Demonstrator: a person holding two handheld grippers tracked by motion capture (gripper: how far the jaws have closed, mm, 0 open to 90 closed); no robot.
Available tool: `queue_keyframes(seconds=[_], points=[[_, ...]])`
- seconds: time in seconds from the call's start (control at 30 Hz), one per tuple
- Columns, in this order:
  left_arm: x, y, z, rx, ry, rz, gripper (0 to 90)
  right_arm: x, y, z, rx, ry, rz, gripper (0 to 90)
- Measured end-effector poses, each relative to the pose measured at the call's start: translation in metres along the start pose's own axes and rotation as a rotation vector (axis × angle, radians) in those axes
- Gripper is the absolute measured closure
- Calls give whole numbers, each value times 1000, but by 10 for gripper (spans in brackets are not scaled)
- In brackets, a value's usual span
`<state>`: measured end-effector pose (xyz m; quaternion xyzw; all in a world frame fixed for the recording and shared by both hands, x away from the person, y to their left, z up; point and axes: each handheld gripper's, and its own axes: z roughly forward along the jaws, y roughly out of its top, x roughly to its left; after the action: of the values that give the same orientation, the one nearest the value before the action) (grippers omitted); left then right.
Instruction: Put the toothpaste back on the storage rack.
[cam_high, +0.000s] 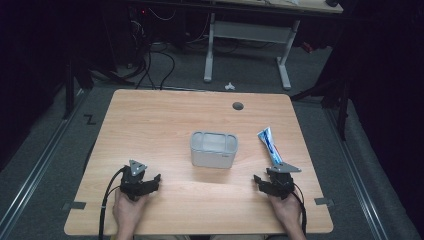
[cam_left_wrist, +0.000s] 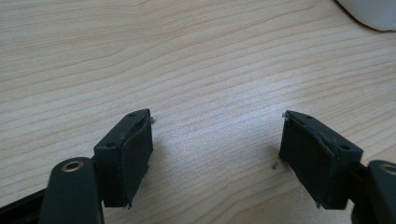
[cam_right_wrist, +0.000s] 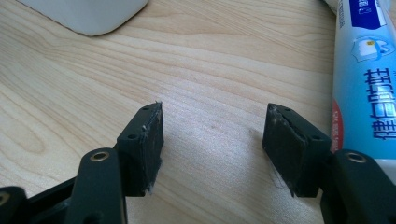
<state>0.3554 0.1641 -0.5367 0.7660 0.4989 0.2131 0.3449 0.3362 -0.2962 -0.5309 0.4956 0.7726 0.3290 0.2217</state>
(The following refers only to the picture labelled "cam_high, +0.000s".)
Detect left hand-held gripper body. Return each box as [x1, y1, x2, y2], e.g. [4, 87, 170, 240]
[119, 159, 151, 202]

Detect person's right hand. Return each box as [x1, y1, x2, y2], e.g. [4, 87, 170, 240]
[268, 191, 303, 228]

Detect dark computer tower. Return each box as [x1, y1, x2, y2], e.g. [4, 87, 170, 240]
[127, 5, 153, 69]

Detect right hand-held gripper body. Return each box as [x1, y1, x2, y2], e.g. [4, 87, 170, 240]
[266, 162, 303, 201]

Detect black metal stand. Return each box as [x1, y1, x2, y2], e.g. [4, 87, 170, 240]
[62, 59, 95, 120]
[289, 75, 352, 142]

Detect grey tape piece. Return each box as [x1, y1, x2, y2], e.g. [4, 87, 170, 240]
[313, 197, 335, 207]
[62, 201, 87, 211]

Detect grey plastic basket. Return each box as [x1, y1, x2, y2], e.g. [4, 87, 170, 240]
[189, 130, 239, 170]

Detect light wooden desk top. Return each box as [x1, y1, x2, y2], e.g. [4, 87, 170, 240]
[213, 0, 344, 15]

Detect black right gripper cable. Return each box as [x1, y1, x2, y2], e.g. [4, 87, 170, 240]
[290, 182, 308, 235]

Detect black floor cables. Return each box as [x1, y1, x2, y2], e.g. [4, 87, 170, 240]
[116, 41, 177, 91]

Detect person's left hand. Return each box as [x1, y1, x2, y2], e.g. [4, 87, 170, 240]
[112, 189, 150, 232]

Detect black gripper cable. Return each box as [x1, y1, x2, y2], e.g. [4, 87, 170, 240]
[98, 165, 128, 240]
[290, 182, 308, 235]

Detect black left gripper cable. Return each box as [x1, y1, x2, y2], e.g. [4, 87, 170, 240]
[98, 165, 128, 240]

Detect metal floor rail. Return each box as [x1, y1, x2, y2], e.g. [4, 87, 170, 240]
[324, 108, 390, 240]
[0, 89, 88, 234]

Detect white metal desk frame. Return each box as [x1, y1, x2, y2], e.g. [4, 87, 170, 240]
[203, 12, 301, 91]

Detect blue white toothpaste tube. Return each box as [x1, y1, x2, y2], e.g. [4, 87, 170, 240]
[256, 126, 285, 166]

